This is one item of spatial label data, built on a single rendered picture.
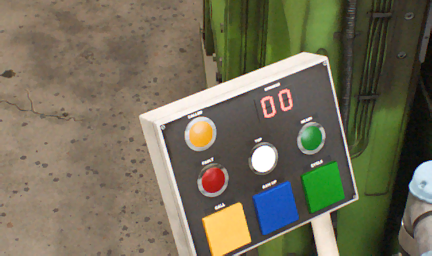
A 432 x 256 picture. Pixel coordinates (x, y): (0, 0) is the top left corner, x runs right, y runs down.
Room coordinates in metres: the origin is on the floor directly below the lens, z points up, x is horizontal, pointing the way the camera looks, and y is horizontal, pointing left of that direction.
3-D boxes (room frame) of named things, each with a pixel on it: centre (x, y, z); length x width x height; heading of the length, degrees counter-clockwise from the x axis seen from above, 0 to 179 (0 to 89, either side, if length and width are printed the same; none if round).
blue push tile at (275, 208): (1.05, -0.10, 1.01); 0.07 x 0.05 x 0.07; 121
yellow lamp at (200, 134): (1.07, 0.03, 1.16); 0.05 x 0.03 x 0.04; 96
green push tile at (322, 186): (1.10, -0.19, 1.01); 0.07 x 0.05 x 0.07; 121
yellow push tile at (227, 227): (1.00, -0.01, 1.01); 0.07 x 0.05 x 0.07; 121
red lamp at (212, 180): (1.04, 0.01, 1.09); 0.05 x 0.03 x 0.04; 96
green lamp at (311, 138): (1.14, -0.16, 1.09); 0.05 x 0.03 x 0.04; 96
